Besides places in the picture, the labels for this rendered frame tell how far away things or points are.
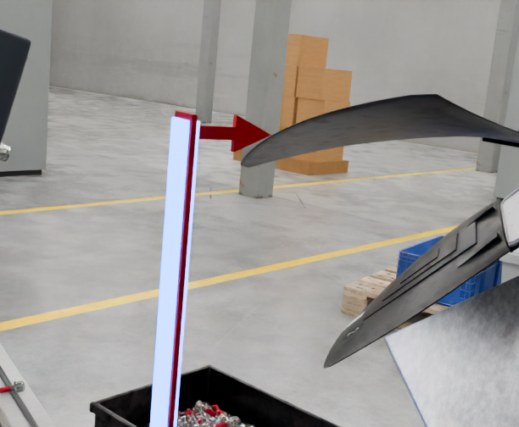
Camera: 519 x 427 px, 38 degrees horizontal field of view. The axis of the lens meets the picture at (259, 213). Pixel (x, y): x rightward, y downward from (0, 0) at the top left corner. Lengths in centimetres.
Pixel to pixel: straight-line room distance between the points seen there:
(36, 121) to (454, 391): 681
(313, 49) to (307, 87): 54
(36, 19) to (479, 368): 679
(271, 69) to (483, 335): 629
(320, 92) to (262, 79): 203
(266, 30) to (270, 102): 63
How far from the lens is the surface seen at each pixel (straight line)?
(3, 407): 84
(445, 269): 80
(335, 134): 57
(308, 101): 898
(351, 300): 393
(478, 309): 67
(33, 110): 729
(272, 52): 688
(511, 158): 843
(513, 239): 77
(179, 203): 47
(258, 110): 692
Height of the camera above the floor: 123
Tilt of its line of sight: 11 degrees down
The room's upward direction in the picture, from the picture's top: 5 degrees clockwise
